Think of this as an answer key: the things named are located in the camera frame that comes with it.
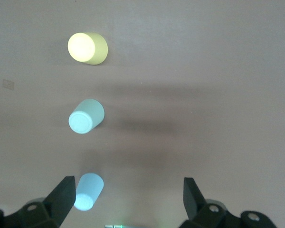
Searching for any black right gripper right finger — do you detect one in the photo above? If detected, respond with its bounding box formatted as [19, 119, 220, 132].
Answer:
[180, 177, 276, 228]

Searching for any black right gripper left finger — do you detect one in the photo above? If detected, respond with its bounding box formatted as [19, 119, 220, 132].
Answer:
[0, 176, 76, 228]

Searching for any mint green plastic cup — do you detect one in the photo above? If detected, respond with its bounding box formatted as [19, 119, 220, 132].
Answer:
[68, 98, 105, 134]

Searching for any yellow plastic cup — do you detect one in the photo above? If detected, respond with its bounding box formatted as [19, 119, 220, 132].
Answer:
[67, 32, 109, 66]

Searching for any light blue plastic cup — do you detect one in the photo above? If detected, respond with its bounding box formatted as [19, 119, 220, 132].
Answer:
[73, 172, 105, 211]

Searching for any small clear tape patch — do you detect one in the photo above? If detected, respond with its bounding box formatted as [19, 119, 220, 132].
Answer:
[2, 79, 15, 91]

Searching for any brown table cover sheet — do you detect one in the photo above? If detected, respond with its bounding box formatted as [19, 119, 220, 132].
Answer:
[0, 0, 285, 228]

